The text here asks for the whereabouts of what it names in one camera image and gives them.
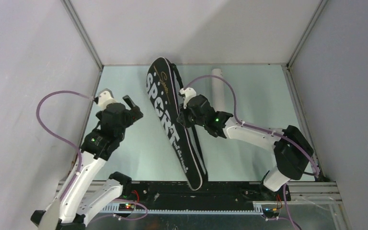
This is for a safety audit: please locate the white shuttlecock tube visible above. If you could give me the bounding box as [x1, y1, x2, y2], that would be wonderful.
[211, 78, 226, 111]

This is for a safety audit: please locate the black sport racket bag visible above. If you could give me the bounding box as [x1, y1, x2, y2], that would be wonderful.
[146, 57, 208, 191]

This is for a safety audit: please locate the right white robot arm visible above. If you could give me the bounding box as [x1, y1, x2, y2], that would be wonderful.
[177, 95, 313, 200]

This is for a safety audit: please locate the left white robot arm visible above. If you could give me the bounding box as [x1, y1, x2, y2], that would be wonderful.
[31, 95, 143, 230]

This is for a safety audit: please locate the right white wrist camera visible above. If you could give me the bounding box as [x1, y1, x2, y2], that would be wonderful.
[179, 87, 197, 109]

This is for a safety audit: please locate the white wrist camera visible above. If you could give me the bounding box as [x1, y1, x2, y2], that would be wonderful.
[94, 88, 117, 110]
[179, 87, 197, 109]

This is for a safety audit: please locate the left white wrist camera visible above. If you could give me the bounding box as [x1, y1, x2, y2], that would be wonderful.
[94, 88, 117, 110]

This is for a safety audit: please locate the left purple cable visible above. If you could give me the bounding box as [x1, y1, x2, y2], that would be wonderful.
[36, 90, 97, 204]

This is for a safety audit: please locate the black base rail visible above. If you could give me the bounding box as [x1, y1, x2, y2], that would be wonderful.
[121, 181, 291, 211]

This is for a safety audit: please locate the white slotted cable duct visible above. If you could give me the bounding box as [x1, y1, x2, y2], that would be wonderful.
[106, 203, 264, 215]

